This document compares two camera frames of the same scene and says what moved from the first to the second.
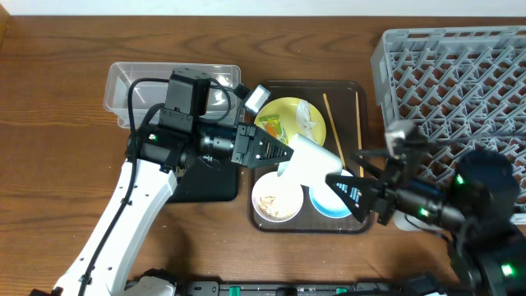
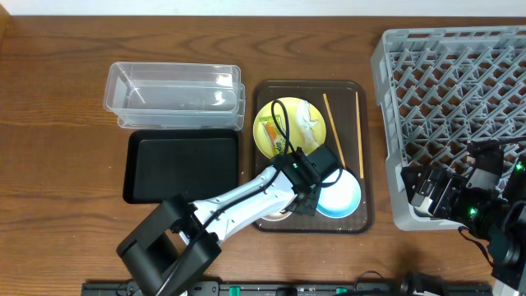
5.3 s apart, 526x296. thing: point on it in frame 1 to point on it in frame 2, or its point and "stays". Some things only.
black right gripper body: [382, 197] to [413, 186]
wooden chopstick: [341, 156] stays
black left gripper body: [242, 145] to [308, 201]
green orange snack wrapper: [272, 124] stays
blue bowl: [327, 202] stays
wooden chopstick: [359, 131] stays
